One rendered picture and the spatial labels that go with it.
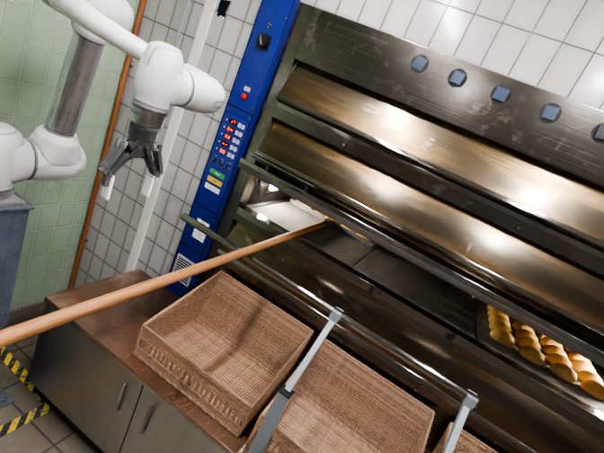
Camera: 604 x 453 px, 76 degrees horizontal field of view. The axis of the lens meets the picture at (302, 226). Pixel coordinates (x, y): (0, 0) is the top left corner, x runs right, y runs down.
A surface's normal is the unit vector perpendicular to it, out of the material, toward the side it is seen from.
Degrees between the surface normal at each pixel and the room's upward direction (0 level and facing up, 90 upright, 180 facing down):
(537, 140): 90
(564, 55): 90
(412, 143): 70
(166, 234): 90
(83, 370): 90
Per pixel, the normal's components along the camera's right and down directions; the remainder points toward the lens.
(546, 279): -0.25, -0.18
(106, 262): -0.40, 0.13
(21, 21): 0.83, 0.47
